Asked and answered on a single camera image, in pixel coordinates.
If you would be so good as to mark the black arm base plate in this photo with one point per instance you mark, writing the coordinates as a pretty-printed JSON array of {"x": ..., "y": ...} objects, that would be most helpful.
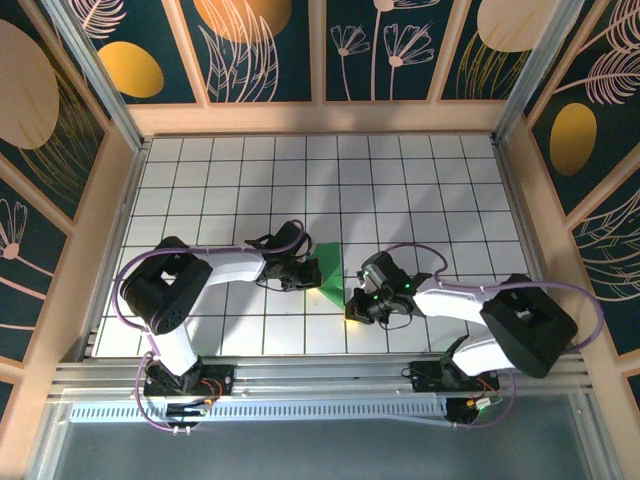
[
  {"x": 225, "y": 372},
  {"x": 425, "y": 380}
]

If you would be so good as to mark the green square paper sheet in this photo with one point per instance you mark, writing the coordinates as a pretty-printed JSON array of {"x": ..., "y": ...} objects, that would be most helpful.
[{"x": 332, "y": 280}]

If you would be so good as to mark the aluminium table side rail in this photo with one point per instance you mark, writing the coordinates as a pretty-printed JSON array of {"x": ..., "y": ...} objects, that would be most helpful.
[
  {"x": 114, "y": 250},
  {"x": 531, "y": 250}
]

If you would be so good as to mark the black electronics module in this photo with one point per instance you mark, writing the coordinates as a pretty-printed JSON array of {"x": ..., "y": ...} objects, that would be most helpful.
[
  {"x": 185, "y": 411},
  {"x": 465, "y": 412}
]

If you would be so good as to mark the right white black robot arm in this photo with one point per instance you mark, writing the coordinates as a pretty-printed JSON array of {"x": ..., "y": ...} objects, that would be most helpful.
[{"x": 450, "y": 302}]

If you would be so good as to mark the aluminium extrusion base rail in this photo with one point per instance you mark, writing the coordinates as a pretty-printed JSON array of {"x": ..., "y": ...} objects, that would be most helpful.
[{"x": 320, "y": 380}]

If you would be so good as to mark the aluminium corner post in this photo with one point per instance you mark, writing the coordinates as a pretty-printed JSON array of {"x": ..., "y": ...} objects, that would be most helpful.
[
  {"x": 102, "y": 82},
  {"x": 532, "y": 75}
]

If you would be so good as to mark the grey metal sheet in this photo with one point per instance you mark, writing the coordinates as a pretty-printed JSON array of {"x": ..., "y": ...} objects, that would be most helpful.
[{"x": 320, "y": 455}]

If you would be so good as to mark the white gridded table mat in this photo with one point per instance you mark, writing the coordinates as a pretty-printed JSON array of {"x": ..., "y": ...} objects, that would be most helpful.
[{"x": 250, "y": 175}]

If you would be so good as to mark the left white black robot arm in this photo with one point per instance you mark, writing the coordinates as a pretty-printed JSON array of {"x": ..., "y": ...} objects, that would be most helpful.
[{"x": 235, "y": 265}]

